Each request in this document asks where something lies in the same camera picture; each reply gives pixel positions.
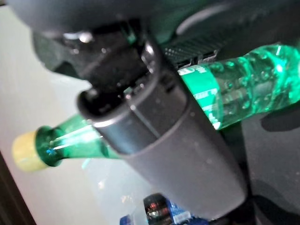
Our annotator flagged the robot right hand black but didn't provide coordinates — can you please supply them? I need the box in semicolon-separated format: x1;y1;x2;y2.
4;0;300;221

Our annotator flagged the green Sprite bottle yellow cap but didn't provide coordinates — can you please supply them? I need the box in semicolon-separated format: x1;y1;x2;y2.
11;44;300;173

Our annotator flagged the small Pepsi bottle blue cap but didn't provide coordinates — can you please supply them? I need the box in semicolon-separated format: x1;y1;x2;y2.
119;192;211;225

